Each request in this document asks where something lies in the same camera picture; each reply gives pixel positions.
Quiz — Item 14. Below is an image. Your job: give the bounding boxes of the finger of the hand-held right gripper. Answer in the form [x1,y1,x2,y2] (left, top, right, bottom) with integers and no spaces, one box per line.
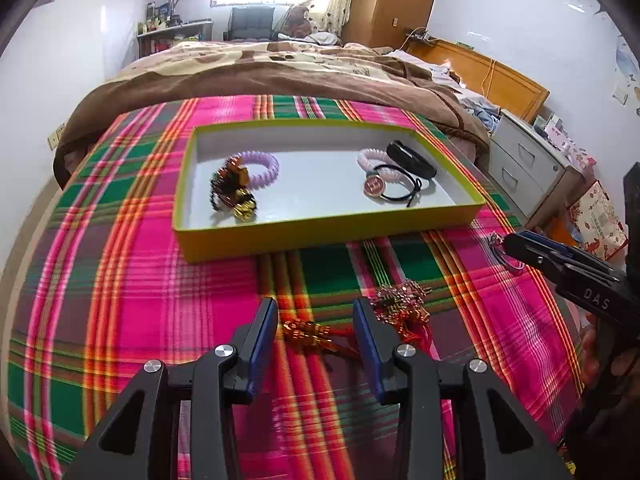
[517,230,621,281]
[502,234,618,291]

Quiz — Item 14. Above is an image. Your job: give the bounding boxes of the pink white patterned box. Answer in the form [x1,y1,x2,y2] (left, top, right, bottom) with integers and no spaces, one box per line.
[547,127,576,153]

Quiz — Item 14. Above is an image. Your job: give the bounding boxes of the pink coil hair tie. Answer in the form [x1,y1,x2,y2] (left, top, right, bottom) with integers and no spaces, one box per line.
[356,147,398,181]

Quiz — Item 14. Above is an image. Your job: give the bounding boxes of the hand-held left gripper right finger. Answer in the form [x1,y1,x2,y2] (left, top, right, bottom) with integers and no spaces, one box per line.
[352,297,571,480]

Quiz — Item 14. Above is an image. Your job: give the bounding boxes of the red print paper bag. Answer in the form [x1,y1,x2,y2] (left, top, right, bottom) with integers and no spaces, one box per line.
[567,180,628,261]

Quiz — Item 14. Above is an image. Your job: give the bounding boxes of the red string bracelet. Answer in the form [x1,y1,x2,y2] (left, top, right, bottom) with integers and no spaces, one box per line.
[385,305,436,356]

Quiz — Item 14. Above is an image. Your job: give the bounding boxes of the shelf with bottles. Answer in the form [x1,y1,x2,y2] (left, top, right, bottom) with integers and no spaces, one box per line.
[136,17,213,58]

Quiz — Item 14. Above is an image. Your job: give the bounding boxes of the purple coil hair tie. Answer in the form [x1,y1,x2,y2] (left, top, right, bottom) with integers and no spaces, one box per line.
[235,150,280,190]

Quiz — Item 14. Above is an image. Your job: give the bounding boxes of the brown printed blanket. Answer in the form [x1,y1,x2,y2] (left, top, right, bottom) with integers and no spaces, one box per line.
[52,40,493,191]

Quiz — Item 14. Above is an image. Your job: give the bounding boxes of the pink green plaid cloth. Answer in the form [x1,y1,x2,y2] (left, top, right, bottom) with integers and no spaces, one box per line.
[7,94,586,480]

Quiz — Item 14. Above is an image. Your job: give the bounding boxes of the large white pillow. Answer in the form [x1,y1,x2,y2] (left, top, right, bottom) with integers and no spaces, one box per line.
[387,49,453,81]

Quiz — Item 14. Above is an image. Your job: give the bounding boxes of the grey armchair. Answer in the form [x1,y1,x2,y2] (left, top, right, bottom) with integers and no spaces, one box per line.
[225,6,276,42]

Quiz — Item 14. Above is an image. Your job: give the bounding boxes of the gold charm bracelet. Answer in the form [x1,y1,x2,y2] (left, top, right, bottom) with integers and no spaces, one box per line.
[370,280,433,318]

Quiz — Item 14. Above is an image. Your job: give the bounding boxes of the person's right hand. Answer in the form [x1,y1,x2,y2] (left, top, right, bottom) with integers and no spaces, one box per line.
[580,312,636,396]

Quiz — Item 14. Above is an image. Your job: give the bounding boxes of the orange cable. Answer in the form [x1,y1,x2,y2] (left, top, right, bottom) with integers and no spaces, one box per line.
[481,57,498,96]

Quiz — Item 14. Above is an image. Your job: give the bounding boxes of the wooden wardrobe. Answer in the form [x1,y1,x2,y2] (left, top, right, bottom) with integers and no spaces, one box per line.
[341,0,445,50]

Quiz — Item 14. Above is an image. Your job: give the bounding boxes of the grey cord hair tie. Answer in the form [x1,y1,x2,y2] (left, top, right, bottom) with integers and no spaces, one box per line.
[486,232,526,273]

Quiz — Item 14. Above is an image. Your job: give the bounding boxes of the white drawer nightstand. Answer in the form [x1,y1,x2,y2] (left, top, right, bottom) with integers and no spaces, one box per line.
[487,108,596,231]

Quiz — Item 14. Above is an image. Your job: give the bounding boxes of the black smart wristband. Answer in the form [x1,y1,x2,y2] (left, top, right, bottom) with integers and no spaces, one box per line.
[386,139,438,180]

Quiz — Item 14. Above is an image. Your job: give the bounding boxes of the red gold knotted bracelet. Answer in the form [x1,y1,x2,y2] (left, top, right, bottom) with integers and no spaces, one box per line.
[281,321,361,361]

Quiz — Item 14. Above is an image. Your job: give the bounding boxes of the brown teddy bear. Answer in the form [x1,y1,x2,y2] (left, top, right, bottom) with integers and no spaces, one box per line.
[284,4,313,38]

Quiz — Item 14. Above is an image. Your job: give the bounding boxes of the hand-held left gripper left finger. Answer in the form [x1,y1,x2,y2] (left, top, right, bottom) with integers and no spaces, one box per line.
[70,297,279,480]

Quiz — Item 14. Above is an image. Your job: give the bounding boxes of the blue crumpled clothes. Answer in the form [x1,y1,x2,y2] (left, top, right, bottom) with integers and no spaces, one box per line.
[457,95,501,133]

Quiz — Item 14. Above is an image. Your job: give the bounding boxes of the small white pillow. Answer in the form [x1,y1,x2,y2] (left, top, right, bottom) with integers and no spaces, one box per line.
[277,31,343,47]

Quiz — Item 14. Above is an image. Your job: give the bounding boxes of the yellow-green cardboard box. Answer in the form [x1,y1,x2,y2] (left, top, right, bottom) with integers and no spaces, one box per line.
[172,119,487,264]

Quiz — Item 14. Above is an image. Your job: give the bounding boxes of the black hair tie with charm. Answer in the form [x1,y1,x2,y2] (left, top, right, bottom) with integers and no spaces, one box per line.
[362,162,437,209]

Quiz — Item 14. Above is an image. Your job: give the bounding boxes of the patterned curtain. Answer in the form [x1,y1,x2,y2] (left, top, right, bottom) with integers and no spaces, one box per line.
[317,0,361,41]

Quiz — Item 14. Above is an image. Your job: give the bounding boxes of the gold bead hair tie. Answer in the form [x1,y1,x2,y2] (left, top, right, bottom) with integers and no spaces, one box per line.
[232,187,258,222]

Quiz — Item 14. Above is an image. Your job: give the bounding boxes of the wooden bed headboard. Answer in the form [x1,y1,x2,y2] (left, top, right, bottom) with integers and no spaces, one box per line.
[407,37,551,123]

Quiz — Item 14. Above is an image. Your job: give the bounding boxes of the dark beaded bracelet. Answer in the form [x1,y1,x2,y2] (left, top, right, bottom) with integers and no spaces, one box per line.
[209,156,251,211]

